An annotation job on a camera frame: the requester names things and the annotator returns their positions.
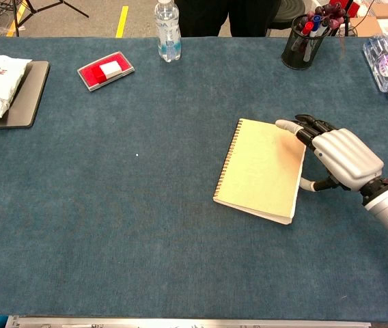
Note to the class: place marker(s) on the upright clear water bottle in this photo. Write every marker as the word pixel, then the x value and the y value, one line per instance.
pixel 168 34

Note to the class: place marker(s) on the black mesh pen holder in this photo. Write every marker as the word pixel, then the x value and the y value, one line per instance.
pixel 300 54

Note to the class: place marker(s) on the black round stool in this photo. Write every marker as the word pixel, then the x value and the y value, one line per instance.
pixel 288 10

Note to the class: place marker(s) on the clear bottle with purple label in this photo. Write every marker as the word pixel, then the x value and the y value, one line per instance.
pixel 385 68

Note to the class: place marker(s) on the red capped marker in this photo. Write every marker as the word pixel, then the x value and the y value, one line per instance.
pixel 307 28

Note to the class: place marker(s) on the cardboard box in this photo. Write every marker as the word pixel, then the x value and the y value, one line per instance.
pixel 364 25

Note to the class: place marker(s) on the grey tray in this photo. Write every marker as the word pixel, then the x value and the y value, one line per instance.
pixel 26 102

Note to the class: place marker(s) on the kraft spiral notebook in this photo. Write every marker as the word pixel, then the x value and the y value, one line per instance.
pixel 259 171

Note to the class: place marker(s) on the black tripod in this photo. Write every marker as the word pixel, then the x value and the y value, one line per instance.
pixel 74 10

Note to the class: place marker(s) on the red ink pad tray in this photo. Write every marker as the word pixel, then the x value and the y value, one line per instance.
pixel 88 77

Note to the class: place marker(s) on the blue felt table mat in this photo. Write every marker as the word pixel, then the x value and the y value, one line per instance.
pixel 146 222

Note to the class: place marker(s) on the blue capped marker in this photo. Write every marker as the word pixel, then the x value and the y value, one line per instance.
pixel 316 21

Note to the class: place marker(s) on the red and white block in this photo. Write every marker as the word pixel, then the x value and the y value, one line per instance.
pixel 110 70

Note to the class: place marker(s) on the aluminium table edge rail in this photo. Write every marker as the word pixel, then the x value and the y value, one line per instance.
pixel 180 323

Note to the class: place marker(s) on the person in black clothes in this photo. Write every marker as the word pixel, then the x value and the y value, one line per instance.
pixel 214 17

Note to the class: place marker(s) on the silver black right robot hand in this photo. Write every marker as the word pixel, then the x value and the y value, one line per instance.
pixel 344 153

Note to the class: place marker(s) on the purple artificial grapes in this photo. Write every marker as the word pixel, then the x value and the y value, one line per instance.
pixel 332 13

